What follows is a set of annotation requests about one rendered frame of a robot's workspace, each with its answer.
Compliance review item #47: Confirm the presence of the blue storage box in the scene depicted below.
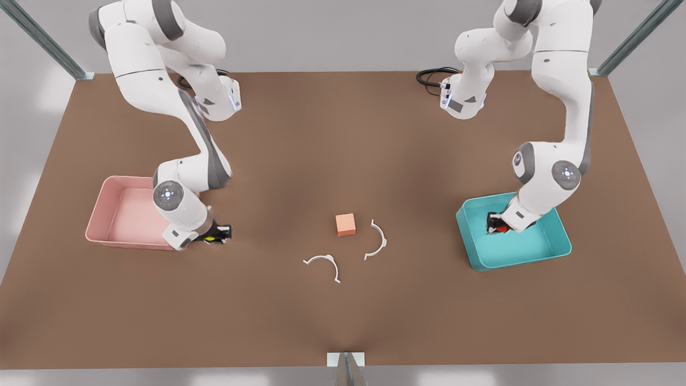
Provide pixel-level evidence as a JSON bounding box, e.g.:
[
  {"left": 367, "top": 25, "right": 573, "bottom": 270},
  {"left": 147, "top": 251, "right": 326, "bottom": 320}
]
[{"left": 456, "top": 192, "right": 572, "bottom": 272}]

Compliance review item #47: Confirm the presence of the pink storage box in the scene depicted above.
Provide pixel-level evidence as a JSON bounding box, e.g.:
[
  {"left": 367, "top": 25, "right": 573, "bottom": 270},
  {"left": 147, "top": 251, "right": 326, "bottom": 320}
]
[{"left": 85, "top": 176, "right": 202, "bottom": 251}]

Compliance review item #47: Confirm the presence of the white curved clip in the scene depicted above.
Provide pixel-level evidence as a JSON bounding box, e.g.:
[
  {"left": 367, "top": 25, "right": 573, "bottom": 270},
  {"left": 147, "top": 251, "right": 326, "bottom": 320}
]
[
  {"left": 364, "top": 220, "right": 387, "bottom": 261},
  {"left": 303, "top": 255, "right": 341, "bottom": 284}
]

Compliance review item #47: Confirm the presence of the black cable loop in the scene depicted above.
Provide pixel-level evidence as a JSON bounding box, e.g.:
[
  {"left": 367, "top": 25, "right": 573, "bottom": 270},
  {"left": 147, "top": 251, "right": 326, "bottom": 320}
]
[{"left": 416, "top": 67, "right": 461, "bottom": 97}]

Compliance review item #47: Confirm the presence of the silver frame post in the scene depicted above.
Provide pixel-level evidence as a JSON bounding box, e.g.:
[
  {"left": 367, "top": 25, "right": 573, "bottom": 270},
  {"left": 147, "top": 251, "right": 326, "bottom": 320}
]
[
  {"left": 588, "top": 0, "right": 686, "bottom": 77},
  {"left": 0, "top": 0, "right": 95, "bottom": 81},
  {"left": 327, "top": 352, "right": 366, "bottom": 386}
]

